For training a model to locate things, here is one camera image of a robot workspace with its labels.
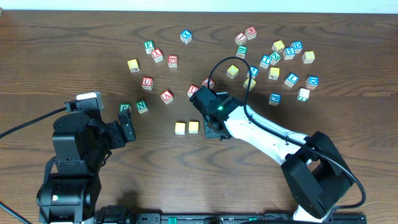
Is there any yellow O letter block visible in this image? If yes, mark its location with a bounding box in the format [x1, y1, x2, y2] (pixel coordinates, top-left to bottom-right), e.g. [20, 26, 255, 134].
[188, 121, 199, 134]

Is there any yellow C letter block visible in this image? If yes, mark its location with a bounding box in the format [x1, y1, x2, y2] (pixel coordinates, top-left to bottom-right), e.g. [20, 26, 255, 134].
[175, 122, 185, 135]

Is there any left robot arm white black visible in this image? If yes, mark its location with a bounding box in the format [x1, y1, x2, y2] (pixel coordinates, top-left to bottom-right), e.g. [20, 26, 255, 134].
[37, 109, 136, 223]

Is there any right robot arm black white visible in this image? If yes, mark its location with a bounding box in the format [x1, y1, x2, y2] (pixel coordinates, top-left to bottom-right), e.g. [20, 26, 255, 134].
[190, 88, 357, 223]

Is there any green J letter block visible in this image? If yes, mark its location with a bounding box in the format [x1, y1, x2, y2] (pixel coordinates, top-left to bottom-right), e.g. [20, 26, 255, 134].
[119, 103, 131, 113]

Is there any green N letter block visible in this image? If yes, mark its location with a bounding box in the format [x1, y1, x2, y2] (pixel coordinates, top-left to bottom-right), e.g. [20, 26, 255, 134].
[136, 100, 148, 114]

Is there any red I block middle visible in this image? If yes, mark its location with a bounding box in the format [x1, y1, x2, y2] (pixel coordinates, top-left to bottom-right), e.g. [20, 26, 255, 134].
[202, 78, 215, 89]

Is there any red i block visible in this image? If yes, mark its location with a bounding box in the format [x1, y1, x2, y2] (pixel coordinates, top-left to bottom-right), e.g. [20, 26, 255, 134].
[202, 78, 215, 89]
[235, 32, 247, 45]

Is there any red U letter block middle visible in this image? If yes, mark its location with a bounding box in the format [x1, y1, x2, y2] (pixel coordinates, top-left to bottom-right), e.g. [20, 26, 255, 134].
[187, 85, 199, 97]

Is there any red u letter block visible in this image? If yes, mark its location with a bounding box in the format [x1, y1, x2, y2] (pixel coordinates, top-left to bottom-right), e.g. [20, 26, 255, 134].
[187, 85, 199, 97]
[142, 77, 154, 90]

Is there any red A letter block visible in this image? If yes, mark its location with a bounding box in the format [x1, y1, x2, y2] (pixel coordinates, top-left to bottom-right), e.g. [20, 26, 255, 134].
[160, 90, 174, 105]

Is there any yellow block centre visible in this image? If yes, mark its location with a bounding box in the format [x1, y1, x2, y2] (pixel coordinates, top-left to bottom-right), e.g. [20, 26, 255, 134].
[226, 65, 239, 79]

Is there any yellow block beside R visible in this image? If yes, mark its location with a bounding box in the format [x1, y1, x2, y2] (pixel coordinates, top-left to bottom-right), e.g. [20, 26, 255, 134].
[243, 78, 256, 91]

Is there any red U letter block left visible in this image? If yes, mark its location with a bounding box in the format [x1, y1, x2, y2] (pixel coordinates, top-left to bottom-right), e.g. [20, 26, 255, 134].
[142, 77, 154, 90]

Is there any blue P letter block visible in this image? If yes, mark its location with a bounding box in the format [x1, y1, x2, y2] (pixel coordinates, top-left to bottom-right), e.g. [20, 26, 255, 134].
[269, 93, 281, 106]

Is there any blue 2 number block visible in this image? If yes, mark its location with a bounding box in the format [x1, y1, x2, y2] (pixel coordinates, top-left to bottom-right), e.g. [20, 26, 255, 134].
[246, 66, 259, 79]

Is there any yellow block far left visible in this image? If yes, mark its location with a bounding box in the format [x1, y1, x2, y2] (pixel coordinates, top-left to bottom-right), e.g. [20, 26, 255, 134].
[127, 59, 139, 73]

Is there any yellow block right middle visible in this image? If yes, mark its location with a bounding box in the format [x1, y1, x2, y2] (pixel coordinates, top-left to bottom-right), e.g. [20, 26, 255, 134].
[268, 67, 280, 80]

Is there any red E letter block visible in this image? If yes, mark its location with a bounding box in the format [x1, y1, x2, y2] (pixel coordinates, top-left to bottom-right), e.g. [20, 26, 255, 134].
[168, 55, 178, 68]

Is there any green B letter block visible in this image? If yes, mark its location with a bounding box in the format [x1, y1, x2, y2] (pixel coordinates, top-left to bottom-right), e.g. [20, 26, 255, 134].
[236, 45, 248, 58]

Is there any blue T letter block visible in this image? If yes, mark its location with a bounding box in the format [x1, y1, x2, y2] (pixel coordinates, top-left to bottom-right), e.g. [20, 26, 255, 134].
[259, 55, 271, 69]

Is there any red X letter block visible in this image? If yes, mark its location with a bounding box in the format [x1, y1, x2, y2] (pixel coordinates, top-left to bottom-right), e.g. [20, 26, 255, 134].
[150, 49, 164, 63]

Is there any blue L letter block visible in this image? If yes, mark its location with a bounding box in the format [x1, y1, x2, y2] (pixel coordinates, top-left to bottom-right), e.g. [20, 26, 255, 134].
[284, 73, 299, 88]

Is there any green Z letter block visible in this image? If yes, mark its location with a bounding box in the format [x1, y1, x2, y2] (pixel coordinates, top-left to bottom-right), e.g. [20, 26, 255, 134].
[270, 52, 281, 65]

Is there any red I block top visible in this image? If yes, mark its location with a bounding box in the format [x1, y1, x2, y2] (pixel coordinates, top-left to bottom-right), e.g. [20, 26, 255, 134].
[235, 32, 247, 45]

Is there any green F letter block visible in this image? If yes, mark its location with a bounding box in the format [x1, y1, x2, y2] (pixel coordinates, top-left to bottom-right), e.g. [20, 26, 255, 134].
[144, 40, 155, 54]

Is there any white green block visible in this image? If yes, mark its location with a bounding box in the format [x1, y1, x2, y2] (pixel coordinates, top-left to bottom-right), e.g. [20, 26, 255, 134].
[297, 88, 310, 101]

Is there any blue X letter block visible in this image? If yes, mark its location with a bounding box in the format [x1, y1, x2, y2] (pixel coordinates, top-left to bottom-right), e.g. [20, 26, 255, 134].
[180, 30, 192, 44]

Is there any red M letter block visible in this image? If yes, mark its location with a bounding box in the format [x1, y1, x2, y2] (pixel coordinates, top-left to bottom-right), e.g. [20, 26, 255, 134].
[245, 26, 257, 40]

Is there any yellow block top right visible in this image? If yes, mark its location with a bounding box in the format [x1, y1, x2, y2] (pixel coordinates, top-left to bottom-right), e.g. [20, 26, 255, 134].
[272, 40, 285, 54]

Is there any blue 5 number block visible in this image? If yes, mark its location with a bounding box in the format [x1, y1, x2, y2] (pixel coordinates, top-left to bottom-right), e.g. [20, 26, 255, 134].
[283, 47, 295, 60]

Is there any blue D block right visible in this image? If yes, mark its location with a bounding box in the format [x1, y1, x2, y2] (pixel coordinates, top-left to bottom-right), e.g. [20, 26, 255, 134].
[305, 76, 319, 90]

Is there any blue d block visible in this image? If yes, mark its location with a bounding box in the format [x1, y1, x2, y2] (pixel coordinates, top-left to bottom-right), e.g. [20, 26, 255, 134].
[305, 76, 319, 90]
[290, 41, 303, 54]

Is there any blue D block top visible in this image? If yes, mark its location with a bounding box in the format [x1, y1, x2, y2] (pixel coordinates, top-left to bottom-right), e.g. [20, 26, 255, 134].
[290, 41, 303, 54]

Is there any yellow 8 number block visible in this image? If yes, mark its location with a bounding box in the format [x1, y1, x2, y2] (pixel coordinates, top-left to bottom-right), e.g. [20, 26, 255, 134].
[302, 51, 315, 64]

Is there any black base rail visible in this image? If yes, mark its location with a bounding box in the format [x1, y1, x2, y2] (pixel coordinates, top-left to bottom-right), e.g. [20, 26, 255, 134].
[96, 211, 368, 224]

